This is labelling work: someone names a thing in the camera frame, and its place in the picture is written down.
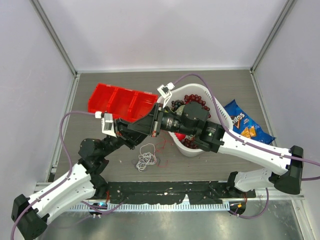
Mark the red fruit in basket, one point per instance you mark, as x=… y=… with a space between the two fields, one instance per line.
x=180 y=136

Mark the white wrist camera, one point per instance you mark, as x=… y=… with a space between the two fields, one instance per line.
x=166 y=92
x=107 y=123

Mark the dark blue grape bunch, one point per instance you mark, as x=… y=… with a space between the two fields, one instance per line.
x=175 y=104

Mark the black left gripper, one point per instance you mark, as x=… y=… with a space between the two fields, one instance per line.
x=130 y=138

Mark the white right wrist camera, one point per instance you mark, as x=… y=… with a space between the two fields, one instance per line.
x=166 y=92

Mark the red bin compartment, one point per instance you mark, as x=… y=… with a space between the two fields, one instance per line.
x=120 y=103
x=140 y=105

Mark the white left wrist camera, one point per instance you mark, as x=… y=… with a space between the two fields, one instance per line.
x=107 y=123

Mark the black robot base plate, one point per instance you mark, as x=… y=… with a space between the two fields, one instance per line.
x=170 y=192

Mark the white plastic fruit basket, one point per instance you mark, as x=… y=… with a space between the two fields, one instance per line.
x=194 y=88

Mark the blue chips bag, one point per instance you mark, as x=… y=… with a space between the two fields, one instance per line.
x=244 y=125

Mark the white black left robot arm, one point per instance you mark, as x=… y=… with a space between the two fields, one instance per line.
x=32 y=214

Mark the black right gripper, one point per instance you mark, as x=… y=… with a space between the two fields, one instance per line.
x=149 y=125

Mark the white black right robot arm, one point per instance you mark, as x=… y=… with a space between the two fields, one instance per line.
x=282 y=167

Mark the dark red grape bunch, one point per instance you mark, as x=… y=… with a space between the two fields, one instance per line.
x=196 y=98
x=189 y=142

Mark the red bin right compartment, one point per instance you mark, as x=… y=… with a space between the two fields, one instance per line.
x=140 y=105

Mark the red bin middle compartment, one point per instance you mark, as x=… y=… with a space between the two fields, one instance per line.
x=120 y=103

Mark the green netted melon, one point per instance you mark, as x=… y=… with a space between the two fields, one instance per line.
x=179 y=110

